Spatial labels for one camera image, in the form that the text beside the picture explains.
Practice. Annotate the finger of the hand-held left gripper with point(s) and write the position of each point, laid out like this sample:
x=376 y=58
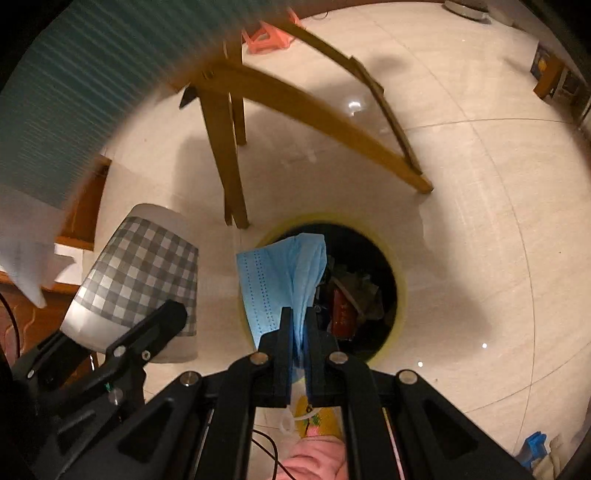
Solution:
x=51 y=355
x=152 y=332

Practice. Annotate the blue face mask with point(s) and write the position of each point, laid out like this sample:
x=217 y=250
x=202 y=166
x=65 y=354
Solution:
x=272 y=286

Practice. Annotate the black trash bin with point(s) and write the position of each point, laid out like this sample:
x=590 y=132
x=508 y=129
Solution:
x=369 y=258

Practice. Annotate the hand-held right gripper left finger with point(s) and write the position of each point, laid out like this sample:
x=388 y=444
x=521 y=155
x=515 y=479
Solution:
x=284 y=369

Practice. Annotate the pink plastic stool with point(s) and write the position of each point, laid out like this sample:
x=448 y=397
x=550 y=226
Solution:
x=268 y=41

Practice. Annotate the wooden table frame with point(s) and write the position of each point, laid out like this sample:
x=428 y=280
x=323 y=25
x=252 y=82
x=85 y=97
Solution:
x=221 y=138

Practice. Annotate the pink trousers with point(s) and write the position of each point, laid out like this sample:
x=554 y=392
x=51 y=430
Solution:
x=314 y=461

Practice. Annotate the blue printed box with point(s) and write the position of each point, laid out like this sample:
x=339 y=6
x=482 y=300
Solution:
x=541 y=64

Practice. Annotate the table with patterned cloth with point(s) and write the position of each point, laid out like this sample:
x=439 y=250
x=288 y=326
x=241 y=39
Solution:
x=92 y=92

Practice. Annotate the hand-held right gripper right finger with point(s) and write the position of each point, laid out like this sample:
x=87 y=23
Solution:
x=316 y=369

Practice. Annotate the checked paper cup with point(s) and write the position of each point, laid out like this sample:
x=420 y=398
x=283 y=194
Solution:
x=138 y=267

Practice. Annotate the blue plastic object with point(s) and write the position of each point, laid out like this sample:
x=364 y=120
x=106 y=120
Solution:
x=533 y=447

